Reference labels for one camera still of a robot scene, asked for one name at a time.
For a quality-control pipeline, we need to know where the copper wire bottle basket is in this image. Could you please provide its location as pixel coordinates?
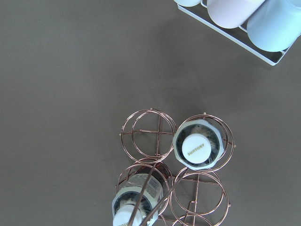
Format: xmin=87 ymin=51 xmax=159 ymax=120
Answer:
xmin=115 ymin=108 xmax=235 ymax=226

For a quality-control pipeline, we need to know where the tea bottle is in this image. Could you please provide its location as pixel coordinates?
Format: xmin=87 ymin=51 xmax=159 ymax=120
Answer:
xmin=112 ymin=162 xmax=170 ymax=226
xmin=173 ymin=119 xmax=224 ymax=170

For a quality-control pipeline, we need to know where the white cup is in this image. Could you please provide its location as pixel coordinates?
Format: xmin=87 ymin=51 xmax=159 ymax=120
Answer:
xmin=174 ymin=0 xmax=202 ymax=7

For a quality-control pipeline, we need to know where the pink cup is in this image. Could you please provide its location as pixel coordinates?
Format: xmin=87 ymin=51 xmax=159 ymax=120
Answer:
xmin=207 ymin=0 xmax=264 ymax=29

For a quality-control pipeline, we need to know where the blue cup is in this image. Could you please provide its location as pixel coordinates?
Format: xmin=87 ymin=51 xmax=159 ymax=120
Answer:
xmin=247 ymin=0 xmax=301 ymax=52

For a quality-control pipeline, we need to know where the white cup rack wooden handle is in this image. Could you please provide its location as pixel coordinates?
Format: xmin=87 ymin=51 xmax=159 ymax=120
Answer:
xmin=177 ymin=0 xmax=293 ymax=65

